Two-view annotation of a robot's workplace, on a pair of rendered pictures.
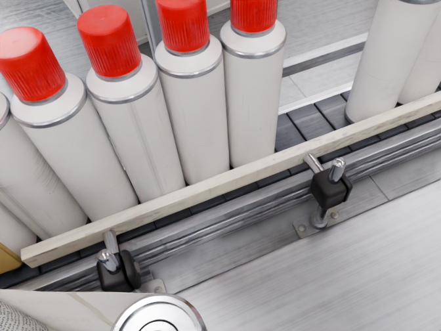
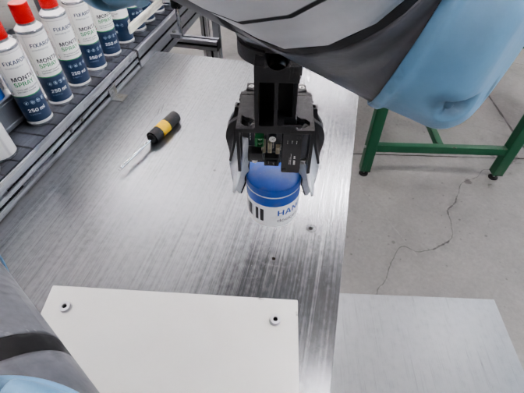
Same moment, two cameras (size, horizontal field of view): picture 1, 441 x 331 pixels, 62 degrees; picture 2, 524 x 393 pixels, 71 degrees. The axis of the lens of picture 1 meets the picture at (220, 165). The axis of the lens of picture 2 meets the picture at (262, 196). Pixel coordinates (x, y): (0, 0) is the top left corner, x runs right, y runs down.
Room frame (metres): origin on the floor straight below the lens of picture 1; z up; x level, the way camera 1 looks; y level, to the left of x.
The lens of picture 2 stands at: (0.83, 0.12, 1.33)
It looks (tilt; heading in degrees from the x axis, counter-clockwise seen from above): 47 degrees down; 121
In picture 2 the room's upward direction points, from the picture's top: straight up
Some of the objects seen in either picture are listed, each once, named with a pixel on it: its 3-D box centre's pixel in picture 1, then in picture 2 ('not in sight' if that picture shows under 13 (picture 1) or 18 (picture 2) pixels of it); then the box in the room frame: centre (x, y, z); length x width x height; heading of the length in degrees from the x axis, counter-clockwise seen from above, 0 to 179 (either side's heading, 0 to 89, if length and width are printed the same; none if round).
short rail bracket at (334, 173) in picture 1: (328, 195); not in sight; (0.18, -0.11, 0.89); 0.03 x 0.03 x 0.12; 18
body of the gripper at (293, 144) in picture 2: not in sight; (276, 100); (0.68, 0.38, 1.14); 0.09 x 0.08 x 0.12; 119
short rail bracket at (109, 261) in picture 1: (121, 263); not in sight; (0.13, 0.10, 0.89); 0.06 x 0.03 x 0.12; 18
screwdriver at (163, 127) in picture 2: not in sight; (150, 140); (0.30, 0.52, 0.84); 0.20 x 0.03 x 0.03; 97
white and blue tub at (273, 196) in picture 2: not in sight; (273, 190); (0.67, 0.41, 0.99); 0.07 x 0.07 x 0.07
